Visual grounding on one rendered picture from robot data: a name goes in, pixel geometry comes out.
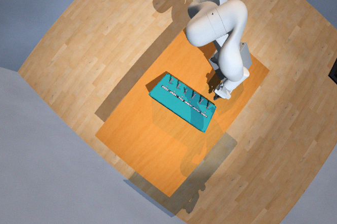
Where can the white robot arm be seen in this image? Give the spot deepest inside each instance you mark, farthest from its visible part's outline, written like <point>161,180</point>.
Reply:
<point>224,26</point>

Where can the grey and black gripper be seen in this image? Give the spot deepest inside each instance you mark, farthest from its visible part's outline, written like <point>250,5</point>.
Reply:
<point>218,95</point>

